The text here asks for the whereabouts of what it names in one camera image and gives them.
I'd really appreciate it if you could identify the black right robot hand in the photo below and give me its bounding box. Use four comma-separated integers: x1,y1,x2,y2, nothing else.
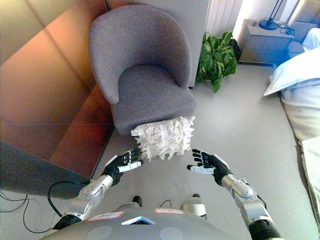
186,148,235,186

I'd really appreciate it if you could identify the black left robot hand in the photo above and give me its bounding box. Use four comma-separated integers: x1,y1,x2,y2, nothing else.
101,148,145,187

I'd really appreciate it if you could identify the white shaggy pillow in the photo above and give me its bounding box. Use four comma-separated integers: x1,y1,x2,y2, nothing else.
130,115,196,161

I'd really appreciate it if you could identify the silver robot leg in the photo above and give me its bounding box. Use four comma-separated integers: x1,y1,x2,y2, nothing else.
180,196,208,220

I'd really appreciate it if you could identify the grey robot torso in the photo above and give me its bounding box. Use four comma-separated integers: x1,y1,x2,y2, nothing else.
39,201,253,240

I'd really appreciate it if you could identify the grey fabric armchair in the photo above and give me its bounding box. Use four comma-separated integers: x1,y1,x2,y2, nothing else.
87,4,197,135

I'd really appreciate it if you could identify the green potted plant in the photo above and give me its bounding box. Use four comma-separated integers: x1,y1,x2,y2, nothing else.
195,31,238,94

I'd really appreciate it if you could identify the white bed with duvet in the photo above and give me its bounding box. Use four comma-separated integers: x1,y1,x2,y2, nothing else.
262,27,320,221

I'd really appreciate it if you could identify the grey bedside cabinet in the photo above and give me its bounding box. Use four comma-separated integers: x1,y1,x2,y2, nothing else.
238,19,296,66

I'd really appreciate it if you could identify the white radiator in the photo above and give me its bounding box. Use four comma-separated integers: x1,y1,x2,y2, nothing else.
205,0,245,38

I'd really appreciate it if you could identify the blue desk lamp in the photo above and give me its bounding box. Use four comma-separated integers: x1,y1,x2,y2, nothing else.
258,0,283,31

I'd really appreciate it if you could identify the black floor cable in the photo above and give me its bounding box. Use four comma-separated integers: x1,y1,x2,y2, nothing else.
0,180,91,234

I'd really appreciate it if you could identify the wooden wall cabinet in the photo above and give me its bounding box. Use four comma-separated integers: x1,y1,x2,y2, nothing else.
0,0,116,198

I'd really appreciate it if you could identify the black cable on cabinet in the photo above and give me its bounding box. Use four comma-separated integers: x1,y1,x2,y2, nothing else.
277,21,296,36

